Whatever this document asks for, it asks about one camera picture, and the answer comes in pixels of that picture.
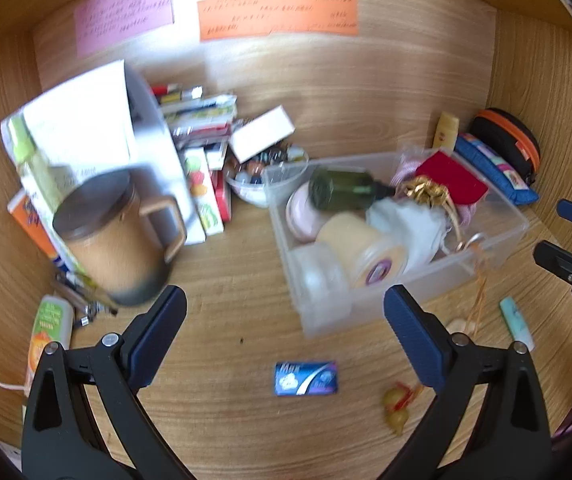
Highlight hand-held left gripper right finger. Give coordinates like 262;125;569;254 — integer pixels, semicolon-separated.
383;284;552;480

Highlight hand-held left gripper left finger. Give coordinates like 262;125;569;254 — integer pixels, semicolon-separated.
22;285;201;480

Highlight clear plastic storage box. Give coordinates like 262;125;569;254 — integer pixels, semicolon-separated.
262;150;530;339

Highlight gold thread charm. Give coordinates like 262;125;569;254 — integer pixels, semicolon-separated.
447;232;497;342

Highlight cream plastic jar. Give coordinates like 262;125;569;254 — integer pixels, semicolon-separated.
316;211;411;290

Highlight red velvet pouch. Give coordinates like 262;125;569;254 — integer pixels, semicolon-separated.
416;152;489;206

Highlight gold foil ribbon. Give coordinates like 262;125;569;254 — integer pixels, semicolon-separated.
398;176;454;208

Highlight dark green glass bottle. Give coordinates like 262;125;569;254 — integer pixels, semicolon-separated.
308;166;397;213

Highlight pink round case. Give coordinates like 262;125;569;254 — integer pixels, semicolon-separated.
286;182;337;243

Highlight pink braided cable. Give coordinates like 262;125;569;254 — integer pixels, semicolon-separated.
391;147;477;227

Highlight yellow candy pieces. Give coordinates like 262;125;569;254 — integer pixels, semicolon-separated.
383;381;424;435

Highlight teal tube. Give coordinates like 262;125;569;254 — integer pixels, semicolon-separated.
498;297;535;352

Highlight blue printed packet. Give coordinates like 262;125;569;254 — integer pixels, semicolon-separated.
453;132;540;206

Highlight black orange zip case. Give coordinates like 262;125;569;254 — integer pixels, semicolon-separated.
468;107;541;187

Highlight brown ceramic mug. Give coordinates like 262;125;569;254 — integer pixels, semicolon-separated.
52;169;187;307

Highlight orange green lotion tube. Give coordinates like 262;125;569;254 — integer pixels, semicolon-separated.
25;295;75;392

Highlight white plastic bag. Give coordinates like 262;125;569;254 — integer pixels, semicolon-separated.
366;199;449;267

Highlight clear round container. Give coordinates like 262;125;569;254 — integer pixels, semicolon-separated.
291;242;351;323

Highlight fruit print box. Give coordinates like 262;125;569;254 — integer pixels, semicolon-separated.
183;147;225;236

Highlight small yellow bottle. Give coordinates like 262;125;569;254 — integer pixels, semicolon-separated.
433;112;460;154

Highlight red white box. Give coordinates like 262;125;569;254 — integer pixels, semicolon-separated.
206;142;234;223

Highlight white bowl of beads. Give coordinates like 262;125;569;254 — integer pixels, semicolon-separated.
224;147;311;208

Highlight yellow green spray bottle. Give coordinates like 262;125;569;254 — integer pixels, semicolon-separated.
8;115;98;283

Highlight stack of packets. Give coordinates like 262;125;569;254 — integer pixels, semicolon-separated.
151;82;239;152

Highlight white paper bag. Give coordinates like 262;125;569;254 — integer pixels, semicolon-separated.
0;59;205;247

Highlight small white box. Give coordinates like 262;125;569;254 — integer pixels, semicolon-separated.
228;105;295;163

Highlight pink paper note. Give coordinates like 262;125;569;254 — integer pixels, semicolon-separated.
75;0;175;58

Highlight orange paper note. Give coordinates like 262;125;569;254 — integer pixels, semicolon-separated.
197;0;360;42

